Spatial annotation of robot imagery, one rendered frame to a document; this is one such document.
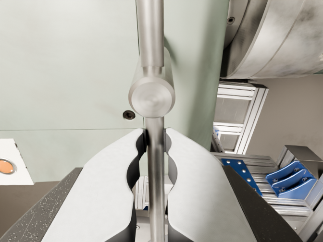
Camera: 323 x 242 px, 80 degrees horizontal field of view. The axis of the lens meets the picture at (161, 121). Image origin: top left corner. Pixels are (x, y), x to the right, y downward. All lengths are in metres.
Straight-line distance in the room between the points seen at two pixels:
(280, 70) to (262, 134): 1.62
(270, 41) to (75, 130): 0.25
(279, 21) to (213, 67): 0.08
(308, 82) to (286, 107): 0.23
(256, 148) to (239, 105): 0.65
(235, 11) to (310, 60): 0.12
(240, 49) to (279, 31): 0.05
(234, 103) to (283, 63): 1.14
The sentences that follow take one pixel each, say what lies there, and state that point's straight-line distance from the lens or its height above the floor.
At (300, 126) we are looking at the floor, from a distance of 2.06.
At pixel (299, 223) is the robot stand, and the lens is 0.81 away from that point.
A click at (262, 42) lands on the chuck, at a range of 0.27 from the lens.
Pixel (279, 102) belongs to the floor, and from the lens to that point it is 1.85.
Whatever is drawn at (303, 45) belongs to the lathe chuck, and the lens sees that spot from 0.30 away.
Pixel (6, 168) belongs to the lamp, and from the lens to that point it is 0.33.
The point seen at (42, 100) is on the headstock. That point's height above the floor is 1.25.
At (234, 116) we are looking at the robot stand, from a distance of 1.49.
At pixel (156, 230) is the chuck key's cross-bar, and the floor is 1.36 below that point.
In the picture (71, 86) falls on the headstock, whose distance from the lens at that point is 0.23.
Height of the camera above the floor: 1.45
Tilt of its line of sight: 62 degrees down
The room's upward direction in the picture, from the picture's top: 180 degrees clockwise
